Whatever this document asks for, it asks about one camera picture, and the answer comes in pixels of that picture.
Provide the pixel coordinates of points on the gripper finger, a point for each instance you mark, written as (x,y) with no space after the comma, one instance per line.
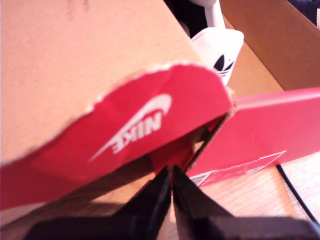
(190,207)
(155,207)

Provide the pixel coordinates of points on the red Nike shoebox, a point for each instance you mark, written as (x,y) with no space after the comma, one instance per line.
(75,75)

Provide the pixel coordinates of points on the blue suede Gazelle shoe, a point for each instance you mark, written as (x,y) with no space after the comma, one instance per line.
(308,10)
(220,47)

